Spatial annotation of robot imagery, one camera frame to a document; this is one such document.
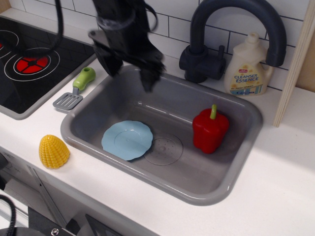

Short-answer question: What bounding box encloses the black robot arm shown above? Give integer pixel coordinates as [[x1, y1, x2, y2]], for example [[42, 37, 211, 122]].
[[89, 0, 165, 92]]

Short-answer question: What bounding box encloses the red toy bell pepper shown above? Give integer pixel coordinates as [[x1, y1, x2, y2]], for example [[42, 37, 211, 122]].
[[192, 104, 229, 154]]

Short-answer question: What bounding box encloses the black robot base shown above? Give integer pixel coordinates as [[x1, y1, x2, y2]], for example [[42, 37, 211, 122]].
[[0, 206, 124, 236]]

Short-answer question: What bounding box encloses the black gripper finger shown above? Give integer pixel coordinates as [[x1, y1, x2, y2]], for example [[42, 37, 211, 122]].
[[140, 66, 165, 92], [94, 46, 123, 76]]

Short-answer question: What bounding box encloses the black braided cable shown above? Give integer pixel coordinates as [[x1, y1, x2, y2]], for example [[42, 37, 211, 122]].
[[14, 0, 65, 56]]

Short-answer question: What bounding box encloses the black toy stove top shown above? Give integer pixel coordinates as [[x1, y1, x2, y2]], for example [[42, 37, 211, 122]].
[[0, 17, 96, 120]]

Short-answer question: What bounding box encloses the light wooden side panel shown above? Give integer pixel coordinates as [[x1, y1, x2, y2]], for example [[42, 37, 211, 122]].
[[273, 0, 315, 127]]

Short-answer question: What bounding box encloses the cream cleanser bottle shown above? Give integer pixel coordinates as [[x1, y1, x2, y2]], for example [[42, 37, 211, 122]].
[[223, 32, 274, 96]]

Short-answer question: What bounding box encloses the yellow toy corn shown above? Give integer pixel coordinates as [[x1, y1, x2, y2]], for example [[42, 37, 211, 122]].
[[39, 135, 70, 169]]

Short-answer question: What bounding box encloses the grey plastic sink basin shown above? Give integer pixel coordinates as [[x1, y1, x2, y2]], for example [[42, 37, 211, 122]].
[[61, 65, 263, 206]]

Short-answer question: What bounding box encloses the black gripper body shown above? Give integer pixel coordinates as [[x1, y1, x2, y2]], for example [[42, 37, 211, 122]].
[[89, 23, 164, 68]]

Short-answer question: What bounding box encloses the grey spatula green handle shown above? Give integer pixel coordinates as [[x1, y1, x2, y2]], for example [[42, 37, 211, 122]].
[[53, 67, 96, 111]]

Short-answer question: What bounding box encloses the light blue plate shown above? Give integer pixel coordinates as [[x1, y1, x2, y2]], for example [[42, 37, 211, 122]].
[[101, 120, 153, 161]]

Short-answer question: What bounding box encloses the dark grey faucet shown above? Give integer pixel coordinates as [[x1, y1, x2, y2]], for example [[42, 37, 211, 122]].
[[179, 0, 287, 83]]

